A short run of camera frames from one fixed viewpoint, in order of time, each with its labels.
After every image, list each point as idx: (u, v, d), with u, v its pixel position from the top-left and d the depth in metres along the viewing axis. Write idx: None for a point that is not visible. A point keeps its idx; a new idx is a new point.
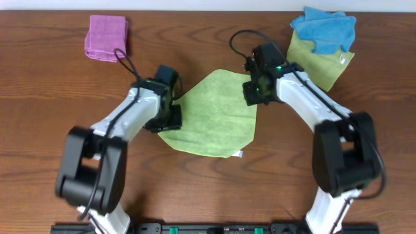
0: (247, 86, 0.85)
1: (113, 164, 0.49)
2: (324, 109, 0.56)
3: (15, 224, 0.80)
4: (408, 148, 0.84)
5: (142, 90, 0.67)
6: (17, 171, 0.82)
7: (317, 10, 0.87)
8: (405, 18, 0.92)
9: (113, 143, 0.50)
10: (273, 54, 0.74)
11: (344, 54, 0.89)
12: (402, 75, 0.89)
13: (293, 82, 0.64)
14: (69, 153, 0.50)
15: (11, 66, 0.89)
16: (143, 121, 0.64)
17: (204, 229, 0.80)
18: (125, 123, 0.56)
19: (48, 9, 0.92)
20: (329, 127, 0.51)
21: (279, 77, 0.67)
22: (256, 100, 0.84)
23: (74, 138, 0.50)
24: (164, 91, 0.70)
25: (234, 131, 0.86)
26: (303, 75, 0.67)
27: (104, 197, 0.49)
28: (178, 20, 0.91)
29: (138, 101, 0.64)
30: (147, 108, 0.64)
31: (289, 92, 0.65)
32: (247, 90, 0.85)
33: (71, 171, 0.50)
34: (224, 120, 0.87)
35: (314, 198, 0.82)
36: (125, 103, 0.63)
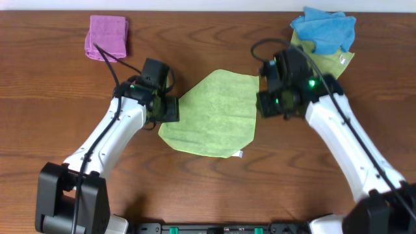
0: (263, 96, 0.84)
1: (90, 205, 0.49)
2: (372, 172, 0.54)
3: (15, 224, 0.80)
4: (409, 148, 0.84)
5: (124, 101, 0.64)
6: (17, 171, 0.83)
7: (317, 10, 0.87)
8: (404, 18, 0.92)
9: (88, 182, 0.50)
10: (300, 60, 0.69)
11: (344, 54, 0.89)
12: (402, 75, 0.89)
13: (334, 118, 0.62)
14: (44, 192, 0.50)
15: (12, 66, 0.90)
16: (126, 137, 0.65)
17: (204, 229, 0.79)
18: (104, 153, 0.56)
19: (49, 10, 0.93)
20: (376, 205, 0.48)
21: (313, 101, 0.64)
22: (272, 111, 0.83)
23: (46, 178, 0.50)
24: (151, 95, 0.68)
25: (234, 132, 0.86)
26: (343, 105, 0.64)
27: (86, 232, 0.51)
28: (178, 20, 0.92)
29: (119, 118, 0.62)
30: (129, 126, 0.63)
31: (328, 127, 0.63)
32: (262, 103, 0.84)
33: (49, 207, 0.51)
34: (223, 120, 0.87)
35: (315, 198, 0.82)
36: (105, 121, 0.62)
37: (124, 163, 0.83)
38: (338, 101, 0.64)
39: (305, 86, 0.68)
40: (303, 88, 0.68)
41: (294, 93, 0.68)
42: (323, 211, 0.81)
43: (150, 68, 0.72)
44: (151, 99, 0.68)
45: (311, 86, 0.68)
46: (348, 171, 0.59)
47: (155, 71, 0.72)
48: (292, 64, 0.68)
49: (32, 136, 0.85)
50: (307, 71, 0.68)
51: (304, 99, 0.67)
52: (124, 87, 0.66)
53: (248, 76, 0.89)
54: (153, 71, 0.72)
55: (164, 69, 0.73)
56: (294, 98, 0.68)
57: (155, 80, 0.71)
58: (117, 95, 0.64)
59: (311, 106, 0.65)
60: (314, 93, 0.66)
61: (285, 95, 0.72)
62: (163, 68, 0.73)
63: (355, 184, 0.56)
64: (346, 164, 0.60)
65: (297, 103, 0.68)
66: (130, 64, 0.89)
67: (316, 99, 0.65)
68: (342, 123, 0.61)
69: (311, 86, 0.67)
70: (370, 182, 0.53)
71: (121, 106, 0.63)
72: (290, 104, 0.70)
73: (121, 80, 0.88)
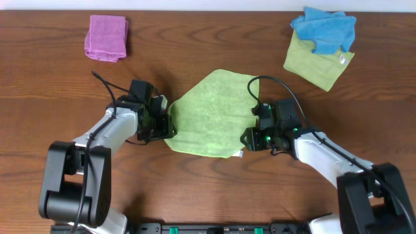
0: (254, 131, 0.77)
1: (98, 175, 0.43)
2: (345, 163, 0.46)
3: (16, 223, 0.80)
4: (409, 148, 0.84)
5: (120, 110, 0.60)
6: (17, 171, 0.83)
7: (318, 11, 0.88)
8: (405, 17, 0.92)
9: (95, 151, 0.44)
10: (292, 110, 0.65)
11: (344, 54, 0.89)
12: (402, 74, 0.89)
13: (311, 141, 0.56)
14: (51, 168, 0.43)
15: (11, 66, 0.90)
16: (125, 138, 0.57)
17: (204, 229, 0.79)
18: (106, 136, 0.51)
19: (48, 9, 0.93)
20: (351, 179, 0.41)
21: (296, 137, 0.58)
22: (261, 147, 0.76)
23: (54, 151, 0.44)
24: (140, 108, 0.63)
25: (234, 132, 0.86)
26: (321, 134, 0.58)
27: (91, 208, 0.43)
28: (178, 20, 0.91)
29: (116, 117, 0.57)
30: (128, 125, 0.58)
31: (309, 153, 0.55)
32: (253, 136, 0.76)
33: (54, 185, 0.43)
34: (223, 120, 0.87)
35: (315, 198, 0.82)
36: (103, 120, 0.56)
37: (123, 162, 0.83)
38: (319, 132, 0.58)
39: (292, 132, 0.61)
40: (289, 135, 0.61)
41: (284, 140, 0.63)
42: (323, 211, 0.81)
43: (134, 87, 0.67)
44: (140, 112, 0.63)
45: (296, 131, 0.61)
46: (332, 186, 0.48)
47: (142, 86, 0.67)
48: (284, 114, 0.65)
49: (32, 136, 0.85)
50: (298, 121, 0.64)
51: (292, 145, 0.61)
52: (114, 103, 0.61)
53: (248, 76, 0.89)
54: (139, 88, 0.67)
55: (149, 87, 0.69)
56: (284, 144, 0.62)
57: (143, 94, 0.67)
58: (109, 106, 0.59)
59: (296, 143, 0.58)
60: (297, 134, 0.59)
61: (277, 139, 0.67)
62: (148, 84, 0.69)
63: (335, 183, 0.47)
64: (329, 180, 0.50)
65: (286, 149, 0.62)
66: (130, 64, 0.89)
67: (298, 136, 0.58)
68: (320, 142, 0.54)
69: (296, 132, 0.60)
70: (342, 169, 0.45)
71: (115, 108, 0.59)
72: (281, 148, 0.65)
73: (121, 80, 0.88)
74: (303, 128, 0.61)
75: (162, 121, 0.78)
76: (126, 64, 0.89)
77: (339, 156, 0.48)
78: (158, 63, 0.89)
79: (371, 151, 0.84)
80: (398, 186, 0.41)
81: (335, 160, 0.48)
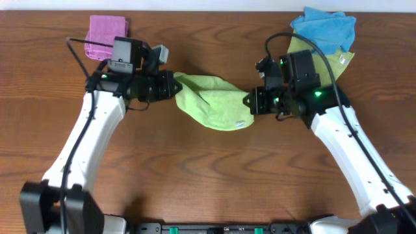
0: (259, 91, 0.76)
1: (77, 220, 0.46)
2: (379, 186, 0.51)
3: (15, 223, 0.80)
4: (409, 149, 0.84)
5: (97, 95, 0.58)
6: (17, 171, 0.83)
7: (317, 10, 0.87)
8: (405, 18, 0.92)
9: (72, 198, 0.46)
10: (309, 67, 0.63)
11: (344, 54, 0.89)
12: (403, 75, 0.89)
13: (340, 129, 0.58)
14: (30, 212, 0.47)
15: (11, 66, 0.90)
16: (107, 136, 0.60)
17: (204, 229, 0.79)
18: (84, 160, 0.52)
19: (48, 10, 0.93)
20: (383, 220, 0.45)
21: (320, 112, 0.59)
22: (264, 110, 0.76)
23: (28, 199, 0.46)
24: (126, 82, 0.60)
25: (233, 115, 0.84)
26: (350, 115, 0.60)
27: None
28: (178, 20, 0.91)
29: (95, 117, 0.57)
30: (108, 125, 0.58)
31: (335, 141, 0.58)
32: (257, 97, 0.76)
33: (38, 227, 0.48)
34: (225, 104, 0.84)
35: (314, 198, 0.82)
36: (81, 123, 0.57)
37: (123, 162, 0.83)
38: (346, 112, 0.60)
39: (311, 97, 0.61)
40: (309, 99, 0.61)
41: (299, 103, 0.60)
42: (323, 211, 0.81)
43: (118, 48, 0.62)
44: (128, 86, 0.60)
45: (317, 97, 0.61)
46: (355, 189, 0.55)
47: (127, 48, 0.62)
48: (300, 70, 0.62)
49: (32, 136, 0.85)
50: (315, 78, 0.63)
51: (309, 109, 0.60)
52: (95, 79, 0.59)
53: (248, 77, 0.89)
54: (123, 51, 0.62)
55: (134, 46, 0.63)
56: (299, 108, 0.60)
57: (128, 58, 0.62)
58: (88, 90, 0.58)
59: (317, 117, 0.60)
60: (318, 104, 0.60)
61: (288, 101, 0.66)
62: (134, 45, 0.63)
63: (361, 198, 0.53)
64: (351, 186, 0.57)
65: (300, 113, 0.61)
66: None
67: (324, 110, 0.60)
68: (350, 136, 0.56)
69: (317, 98, 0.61)
70: (376, 198, 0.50)
71: (95, 103, 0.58)
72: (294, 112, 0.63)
73: None
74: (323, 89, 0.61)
75: (162, 80, 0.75)
76: None
77: (372, 173, 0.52)
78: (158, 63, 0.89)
79: None
80: None
81: (368, 179, 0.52)
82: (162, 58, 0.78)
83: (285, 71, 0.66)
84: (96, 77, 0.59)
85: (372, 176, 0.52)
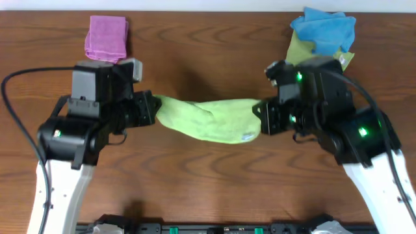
0: (270, 106, 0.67)
1: None
2: None
3: (19, 223, 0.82)
4: (407, 149, 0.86)
5: (49, 169, 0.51)
6: (17, 171, 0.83)
7: (318, 11, 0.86)
8: (407, 17, 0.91)
9: None
10: (338, 85, 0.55)
11: (344, 54, 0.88)
12: (403, 75, 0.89)
13: (386, 189, 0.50)
14: None
15: (12, 67, 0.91)
16: (78, 214, 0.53)
17: (204, 229, 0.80)
18: None
19: (47, 9, 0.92)
20: None
21: (364, 163, 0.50)
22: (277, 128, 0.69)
23: None
24: (91, 130, 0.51)
25: (240, 127, 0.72)
26: (400, 166, 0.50)
27: None
28: (178, 21, 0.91)
29: (52, 205, 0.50)
30: (71, 206, 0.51)
31: (378, 197, 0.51)
32: (270, 113, 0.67)
33: None
34: (231, 114, 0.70)
35: (314, 198, 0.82)
36: (38, 215, 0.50)
37: (123, 163, 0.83)
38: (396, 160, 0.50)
39: (353, 134, 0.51)
40: (351, 136, 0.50)
41: (336, 140, 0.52)
42: (322, 211, 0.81)
43: (78, 82, 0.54)
44: (91, 136, 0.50)
45: (362, 136, 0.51)
46: None
47: (89, 84, 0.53)
48: (329, 92, 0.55)
49: None
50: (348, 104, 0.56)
51: (349, 149, 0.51)
52: (41, 149, 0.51)
53: (248, 77, 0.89)
54: (86, 86, 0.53)
55: (99, 76, 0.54)
56: (335, 144, 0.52)
57: (93, 95, 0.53)
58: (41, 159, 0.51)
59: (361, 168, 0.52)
60: (363, 146, 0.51)
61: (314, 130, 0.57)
62: (97, 75, 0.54)
63: None
64: None
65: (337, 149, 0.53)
66: None
67: (371, 162, 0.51)
68: (399, 199, 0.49)
69: (361, 137, 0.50)
70: None
71: (49, 182, 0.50)
72: (329, 147, 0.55)
73: None
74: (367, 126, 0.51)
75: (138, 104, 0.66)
76: None
77: None
78: (158, 64, 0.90)
79: None
80: None
81: None
82: (135, 75, 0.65)
83: (307, 88, 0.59)
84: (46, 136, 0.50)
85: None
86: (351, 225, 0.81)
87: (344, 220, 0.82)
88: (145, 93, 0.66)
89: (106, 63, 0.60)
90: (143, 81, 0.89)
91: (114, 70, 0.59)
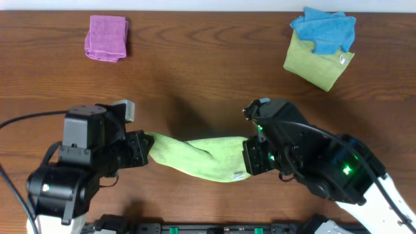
0: (251, 145, 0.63)
1: None
2: None
3: (17, 223, 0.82)
4: (408, 149, 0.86)
5: (39, 225, 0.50)
6: (19, 171, 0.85)
7: (318, 10, 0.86)
8: (407, 17, 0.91)
9: None
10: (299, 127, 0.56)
11: (344, 54, 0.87)
12: (403, 75, 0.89)
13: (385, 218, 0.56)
14: None
15: (11, 66, 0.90)
16: None
17: (204, 229, 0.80)
18: None
19: (47, 9, 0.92)
20: None
21: (360, 201, 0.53)
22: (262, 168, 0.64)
23: None
24: (83, 181, 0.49)
25: (231, 164, 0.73)
26: (392, 190, 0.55)
27: None
28: (178, 20, 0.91)
29: None
30: None
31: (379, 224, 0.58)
32: (251, 154, 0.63)
33: None
34: (223, 153, 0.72)
35: (314, 199, 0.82)
36: None
37: None
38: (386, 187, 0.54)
39: (337, 175, 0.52)
40: (336, 177, 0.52)
41: (324, 185, 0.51)
42: (322, 211, 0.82)
43: (71, 130, 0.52)
44: (80, 187, 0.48)
45: (346, 175, 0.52)
46: None
47: (81, 133, 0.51)
48: (294, 137, 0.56)
49: (31, 136, 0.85)
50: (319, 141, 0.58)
51: (337, 190, 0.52)
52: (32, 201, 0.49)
53: (248, 77, 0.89)
54: (77, 133, 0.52)
55: (91, 123, 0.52)
56: (322, 190, 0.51)
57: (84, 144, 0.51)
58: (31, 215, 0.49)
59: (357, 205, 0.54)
60: (352, 184, 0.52)
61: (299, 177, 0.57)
62: (90, 122, 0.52)
63: None
64: None
65: (325, 194, 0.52)
66: (130, 64, 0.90)
67: (364, 199, 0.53)
68: (400, 223, 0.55)
69: (345, 175, 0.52)
70: None
71: None
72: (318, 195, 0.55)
73: (121, 80, 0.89)
74: (349, 162, 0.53)
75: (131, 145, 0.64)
76: (127, 64, 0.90)
77: None
78: (158, 64, 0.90)
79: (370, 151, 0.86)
80: None
81: None
82: (128, 116, 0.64)
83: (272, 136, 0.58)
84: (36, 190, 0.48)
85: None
86: (351, 225, 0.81)
87: (345, 220, 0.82)
88: (138, 132, 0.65)
89: (99, 108, 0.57)
90: (143, 82, 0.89)
91: (108, 116, 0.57)
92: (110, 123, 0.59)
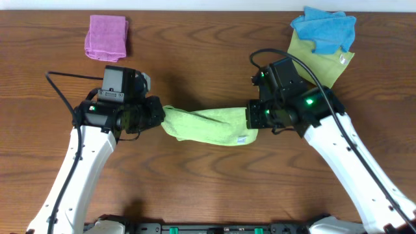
0: (252, 104, 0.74)
1: None
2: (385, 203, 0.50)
3: (17, 223, 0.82)
4: (409, 148, 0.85)
5: (84, 132, 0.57)
6: (17, 171, 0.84)
7: (318, 10, 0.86)
8: (406, 17, 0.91)
9: None
10: (293, 75, 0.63)
11: (344, 54, 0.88)
12: (403, 74, 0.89)
13: (337, 142, 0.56)
14: None
15: (10, 66, 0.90)
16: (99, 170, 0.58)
17: (204, 229, 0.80)
18: (71, 209, 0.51)
19: (47, 9, 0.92)
20: None
21: (314, 124, 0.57)
22: (260, 123, 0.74)
23: None
24: (117, 113, 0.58)
25: (235, 129, 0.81)
26: (346, 123, 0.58)
27: None
28: (178, 20, 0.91)
29: (82, 158, 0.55)
30: (96, 163, 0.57)
31: (331, 154, 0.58)
32: (251, 110, 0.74)
33: None
34: (229, 117, 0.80)
35: (315, 198, 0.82)
36: (67, 165, 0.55)
37: (123, 163, 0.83)
38: (342, 120, 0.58)
39: (301, 104, 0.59)
40: (299, 106, 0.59)
41: (290, 112, 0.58)
42: (322, 211, 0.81)
43: (110, 77, 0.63)
44: (117, 116, 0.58)
45: (308, 104, 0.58)
46: (357, 202, 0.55)
47: (117, 77, 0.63)
48: (283, 80, 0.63)
49: (32, 136, 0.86)
50: (301, 86, 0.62)
51: (302, 119, 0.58)
52: (80, 112, 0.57)
53: (248, 77, 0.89)
54: (115, 80, 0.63)
55: (126, 75, 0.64)
56: (291, 117, 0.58)
57: (120, 87, 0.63)
58: (75, 125, 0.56)
59: (312, 129, 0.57)
60: (312, 114, 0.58)
61: (278, 112, 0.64)
62: (125, 74, 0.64)
63: (366, 216, 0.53)
64: (351, 194, 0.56)
65: (291, 121, 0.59)
66: (130, 64, 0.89)
67: (319, 121, 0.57)
68: (348, 149, 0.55)
69: (307, 105, 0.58)
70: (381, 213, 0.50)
71: (82, 140, 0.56)
72: (287, 123, 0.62)
73: None
74: (315, 97, 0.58)
75: (150, 106, 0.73)
76: (126, 64, 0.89)
77: (376, 189, 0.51)
78: (158, 63, 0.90)
79: (371, 151, 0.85)
80: None
81: (372, 195, 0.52)
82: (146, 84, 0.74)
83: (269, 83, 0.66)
84: (82, 109, 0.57)
85: (376, 194, 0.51)
86: None
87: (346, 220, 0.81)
88: (155, 98, 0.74)
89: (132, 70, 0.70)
90: None
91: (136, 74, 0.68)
92: (138, 82, 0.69)
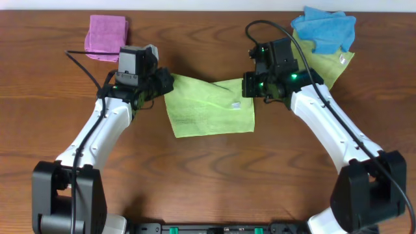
0: (249, 76, 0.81)
1: (86, 198, 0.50)
2: (351, 144, 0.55)
3: (16, 223, 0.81)
4: (411, 148, 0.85)
5: (108, 101, 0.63)
6: (17, 171, 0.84)
7: (318, 10, 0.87)
8: (405, 18, 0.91)
9: (84, 175, 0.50)
10: (288, 54, 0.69)
11: (344, 54, 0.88)
12: (402, 74, 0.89)
13: (313, 101, 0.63)
14: (39, 188, 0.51)
15: (10, 66, 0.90)
16: (116, 133, 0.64)
17: (204, 229, 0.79)
18: (94, 149, 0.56)
19: (47, 10, 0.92)
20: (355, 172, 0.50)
21: (296, 91, 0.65)
22: (253, 93, 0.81)
23: (41, 173, 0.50)
24: (134, 94, 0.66)
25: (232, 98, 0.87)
26: (324, 91, 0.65)
27: (85, 228, 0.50)
28: (178, 20, 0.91)
29: (106, 116, 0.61)
30: (117, 121, 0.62)
31: (308, 111, 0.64)
32: (247, 82, 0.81)
33: (45, 209, 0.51)
34: (227, 87, 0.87)
35: (314, 198, 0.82)
36: (91, 120, 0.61)
37: (123, 162, 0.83)
38: (319, 88, 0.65)
39: (288, 80, 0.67)
40: (286, 80, 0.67)
41: (279, 86, 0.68)
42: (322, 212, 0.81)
43: (124, 62, 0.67)
44: (135, 97, 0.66)
45: (292, 78, 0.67)
46: (331, 153, 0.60)
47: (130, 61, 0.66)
48: (279, 57, 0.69)
49: (32, 136, 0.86)
50: (293, 64, 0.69)
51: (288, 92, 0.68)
52: (105, 88, 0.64)
53: None
54: (129, 63, 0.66)
55: (138, 57, 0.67)
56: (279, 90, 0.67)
57: (134, 69, 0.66)
58: (100, 95, 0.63)
59: (294, 95, 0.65)
60: (296, 86, 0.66)
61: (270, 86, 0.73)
62: (137, 56, 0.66)
63: (337, 160, 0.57)
64: (326, 147, 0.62)
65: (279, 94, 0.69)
66: None
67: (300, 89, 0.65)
68: (323, 106, 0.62)
69: (292, 79, 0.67)
70: (348, 151, 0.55)
71: (107, 104, 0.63)
72: (275, 95, 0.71)
73: None
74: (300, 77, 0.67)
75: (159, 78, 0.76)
76: None
77: (345, 135, 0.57)
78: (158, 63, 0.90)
79: None
80: (400, 173, 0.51)
81: (340, 139, 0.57)
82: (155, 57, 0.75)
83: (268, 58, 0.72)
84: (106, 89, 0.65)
85: (344, 137, 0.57)
86: None
87: None
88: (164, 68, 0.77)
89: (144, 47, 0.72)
90: None
91: (148, 53, 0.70)
92: (149, 61, 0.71)
